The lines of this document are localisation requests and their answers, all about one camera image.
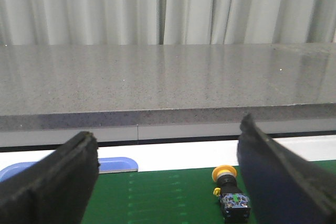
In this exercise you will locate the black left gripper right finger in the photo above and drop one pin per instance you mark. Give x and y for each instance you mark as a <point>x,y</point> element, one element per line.
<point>283,187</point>

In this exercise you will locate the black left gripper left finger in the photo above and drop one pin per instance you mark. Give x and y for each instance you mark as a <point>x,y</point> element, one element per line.
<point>57,188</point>

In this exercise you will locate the yellow push button switch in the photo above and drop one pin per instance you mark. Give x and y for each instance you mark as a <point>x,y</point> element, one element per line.
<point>234,204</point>

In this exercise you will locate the blue plastic tray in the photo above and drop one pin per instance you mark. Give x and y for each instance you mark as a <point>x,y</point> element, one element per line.
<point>107,165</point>

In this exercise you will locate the green conveyor belt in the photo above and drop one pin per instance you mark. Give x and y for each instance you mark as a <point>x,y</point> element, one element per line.
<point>169,196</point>

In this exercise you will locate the grey stone countertop slab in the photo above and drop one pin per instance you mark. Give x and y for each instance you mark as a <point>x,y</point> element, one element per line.
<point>67,87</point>

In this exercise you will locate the white pleated curtain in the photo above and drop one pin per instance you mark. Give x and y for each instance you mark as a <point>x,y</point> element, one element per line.
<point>166,22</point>

